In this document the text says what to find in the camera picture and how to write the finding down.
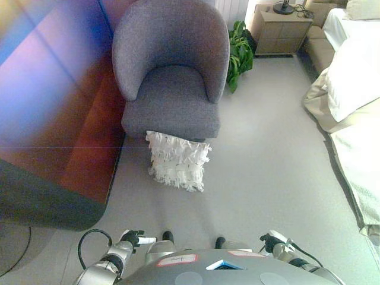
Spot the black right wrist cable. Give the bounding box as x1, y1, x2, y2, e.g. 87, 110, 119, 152
292, 242, 324, 268

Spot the beige bedspread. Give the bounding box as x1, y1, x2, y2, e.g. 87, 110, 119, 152
302, 67, 380, 238

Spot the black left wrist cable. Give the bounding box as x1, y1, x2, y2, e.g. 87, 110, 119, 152
77, 229, 113, 271

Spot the brown table with dark edge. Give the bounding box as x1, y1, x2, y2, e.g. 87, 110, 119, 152
0, 0, 128, 232

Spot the white duvet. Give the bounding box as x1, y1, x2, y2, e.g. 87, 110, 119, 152
322, 8, 380, 122

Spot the black cable on nightstand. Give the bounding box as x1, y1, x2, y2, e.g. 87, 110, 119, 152
292, 2, 314, 19

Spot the green leafy houseplant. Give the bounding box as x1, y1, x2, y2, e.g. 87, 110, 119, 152
227, 20, 257, 94

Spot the beige upholstered bed frame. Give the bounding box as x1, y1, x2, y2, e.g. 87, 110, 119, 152
305, 0, 348, 75

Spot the grey upholstered armchair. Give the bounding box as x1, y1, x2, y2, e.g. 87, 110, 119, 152
111, 0, 231, 143

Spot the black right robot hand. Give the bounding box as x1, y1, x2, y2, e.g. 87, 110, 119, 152
259, 230, 295, 255

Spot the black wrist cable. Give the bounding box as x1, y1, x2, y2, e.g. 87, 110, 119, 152
77, 229, 113, 271
292, 242, 324, 268

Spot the cream bed pillow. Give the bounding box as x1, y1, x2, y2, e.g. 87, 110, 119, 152
346, 0, 380, 21

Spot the beige wooden nightstand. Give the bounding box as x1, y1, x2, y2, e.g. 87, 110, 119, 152
248, 3, 314, 56

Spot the thin grey floor cable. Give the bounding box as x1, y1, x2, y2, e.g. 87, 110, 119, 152
0, 225, 32, 276

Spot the black lamp base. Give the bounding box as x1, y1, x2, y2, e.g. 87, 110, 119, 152
272, 0, 295, 15

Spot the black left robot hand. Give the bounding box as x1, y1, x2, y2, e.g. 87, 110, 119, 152
119, 229, 157, 255

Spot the white pleated curtain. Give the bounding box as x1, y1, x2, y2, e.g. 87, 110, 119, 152
216, 0, 250, 23

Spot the grey robot torso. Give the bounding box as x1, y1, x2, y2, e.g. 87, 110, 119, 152
117, 248, 345, 285

